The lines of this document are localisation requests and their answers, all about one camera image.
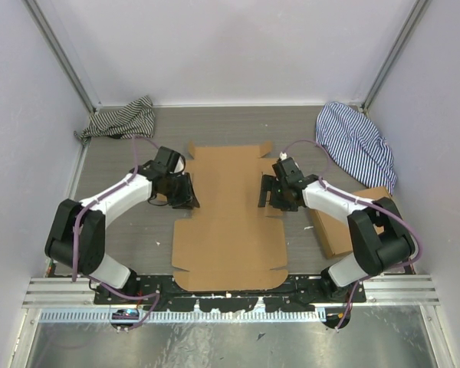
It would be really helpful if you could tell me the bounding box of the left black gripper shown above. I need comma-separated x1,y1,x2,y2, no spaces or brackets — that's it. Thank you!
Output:
163,172,200,211

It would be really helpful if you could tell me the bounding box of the brown cardboard box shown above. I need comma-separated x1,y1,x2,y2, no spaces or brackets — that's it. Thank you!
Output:
172,141,288,292
310,186,392,259

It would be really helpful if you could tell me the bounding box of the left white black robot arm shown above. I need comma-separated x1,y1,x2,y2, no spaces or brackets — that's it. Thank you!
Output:
44,146,199,304

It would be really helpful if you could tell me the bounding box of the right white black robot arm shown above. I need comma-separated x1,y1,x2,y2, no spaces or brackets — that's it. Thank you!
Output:
258,157,416,303

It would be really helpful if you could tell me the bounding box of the folded brown cardboard box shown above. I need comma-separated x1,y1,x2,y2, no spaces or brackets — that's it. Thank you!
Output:
310,186,392,259

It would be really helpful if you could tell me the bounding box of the black white striped cloth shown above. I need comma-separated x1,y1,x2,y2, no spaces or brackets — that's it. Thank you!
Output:
74,96,156,146

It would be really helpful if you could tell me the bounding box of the blue white striped cloth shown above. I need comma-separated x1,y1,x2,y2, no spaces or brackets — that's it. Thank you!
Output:
316,102,397,194

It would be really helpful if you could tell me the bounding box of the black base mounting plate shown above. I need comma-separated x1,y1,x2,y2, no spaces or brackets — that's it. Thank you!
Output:
93,273,367,314

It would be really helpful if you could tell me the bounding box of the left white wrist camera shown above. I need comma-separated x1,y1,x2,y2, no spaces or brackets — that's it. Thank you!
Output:
174,155,186,173

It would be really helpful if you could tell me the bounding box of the aluminium front rail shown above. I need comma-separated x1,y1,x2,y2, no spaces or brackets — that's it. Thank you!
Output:
22,274,439,308

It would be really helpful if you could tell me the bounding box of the light blue slotted cable duct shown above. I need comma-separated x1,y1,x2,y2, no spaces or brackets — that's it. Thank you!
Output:
38,308,326,324

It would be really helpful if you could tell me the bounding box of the left aluminium frame post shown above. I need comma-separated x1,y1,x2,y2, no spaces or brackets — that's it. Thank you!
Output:
23,0,100,113

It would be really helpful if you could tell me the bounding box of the aluminium frame post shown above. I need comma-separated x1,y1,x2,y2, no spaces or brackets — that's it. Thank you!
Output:
360,0,431,115
23,0,100,113

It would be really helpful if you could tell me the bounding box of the right aluminium frame post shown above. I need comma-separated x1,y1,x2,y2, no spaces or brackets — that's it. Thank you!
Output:
360,0,431,115

